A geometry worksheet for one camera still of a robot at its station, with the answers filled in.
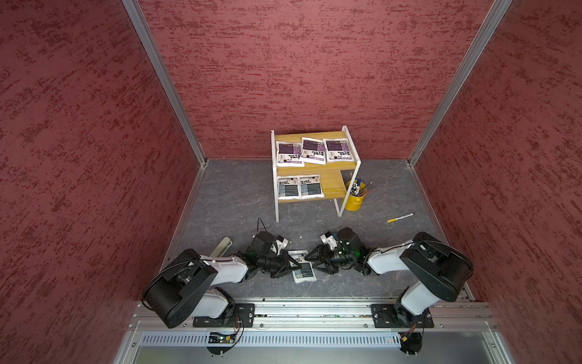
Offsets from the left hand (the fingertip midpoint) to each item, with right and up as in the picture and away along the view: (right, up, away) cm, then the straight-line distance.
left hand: (299, 272), depth 81 cm
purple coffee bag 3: (+14, +44, -3) cm, 46 cm away
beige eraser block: (-31, +7, +6) cm, 32 cm away
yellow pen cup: (+25, +27, +16) cm, 40 cm away
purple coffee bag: (-4, +43, -5) cm, 43 cm away
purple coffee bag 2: (+5, +44, -5) cm, 44 cm away
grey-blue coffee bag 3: (+2, -1, 0) cm, 2 cm away
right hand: (+3, +1, +2) cm, 4 cm away
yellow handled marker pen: (+41, +16, +17) cm, 47 cm away
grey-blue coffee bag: (+4, +31, +7) cm, 32 cm away
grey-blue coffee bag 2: (-4, +31, +7) cm, 32 cm away
